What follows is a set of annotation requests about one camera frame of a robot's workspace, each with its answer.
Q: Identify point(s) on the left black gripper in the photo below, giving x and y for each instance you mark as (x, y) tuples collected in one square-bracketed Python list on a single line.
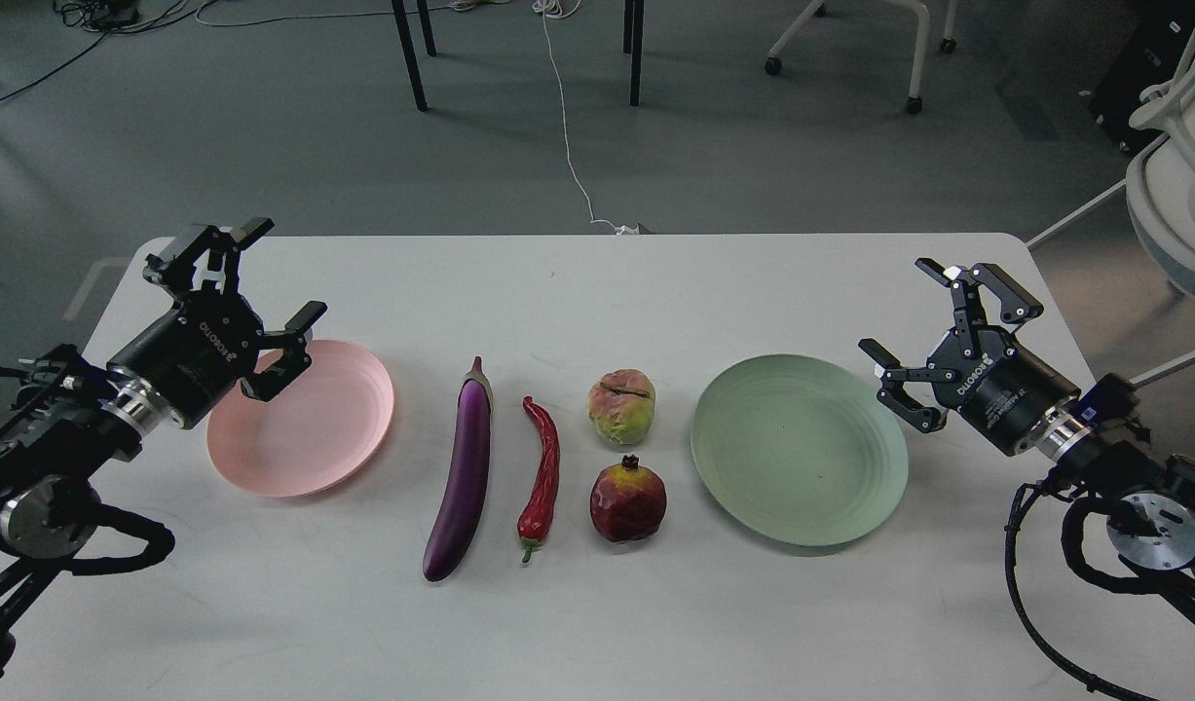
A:
[(193, 355)]

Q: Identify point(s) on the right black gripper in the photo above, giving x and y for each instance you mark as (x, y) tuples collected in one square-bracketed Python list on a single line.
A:
[(1000, 389)]

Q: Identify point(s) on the purple eggplant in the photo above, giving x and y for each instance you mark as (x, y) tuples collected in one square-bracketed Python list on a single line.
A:
[(463, 503)]

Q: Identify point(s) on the green red apple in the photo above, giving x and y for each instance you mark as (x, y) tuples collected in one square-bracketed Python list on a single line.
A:
[(621, 406)]

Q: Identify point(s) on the red pomegranate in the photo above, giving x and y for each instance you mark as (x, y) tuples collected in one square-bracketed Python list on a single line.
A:
[(628, 501)]

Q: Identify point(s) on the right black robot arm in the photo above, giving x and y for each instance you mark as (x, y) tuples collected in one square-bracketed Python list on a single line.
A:
[(1129, 527)]

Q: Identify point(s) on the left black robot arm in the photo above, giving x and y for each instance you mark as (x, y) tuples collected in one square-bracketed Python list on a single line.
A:
[(62, 418)]

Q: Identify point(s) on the pink plate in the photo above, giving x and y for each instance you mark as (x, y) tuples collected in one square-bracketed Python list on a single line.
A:
[(319, 431)]

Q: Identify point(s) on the green plate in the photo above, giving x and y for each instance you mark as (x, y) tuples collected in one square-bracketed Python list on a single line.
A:
[(799, 450)]

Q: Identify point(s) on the white office chair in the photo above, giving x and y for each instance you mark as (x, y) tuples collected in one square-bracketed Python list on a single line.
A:
[(1159, 186)]

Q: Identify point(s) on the white chair base with wheels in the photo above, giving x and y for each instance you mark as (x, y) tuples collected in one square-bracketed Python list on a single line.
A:
[(869, 46)]

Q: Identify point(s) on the red chili pepper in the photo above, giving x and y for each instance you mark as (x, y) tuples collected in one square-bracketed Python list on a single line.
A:
[(536, 519)]

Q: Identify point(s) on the black box on floor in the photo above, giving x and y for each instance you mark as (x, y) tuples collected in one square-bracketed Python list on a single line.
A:
[(1149, 58)]

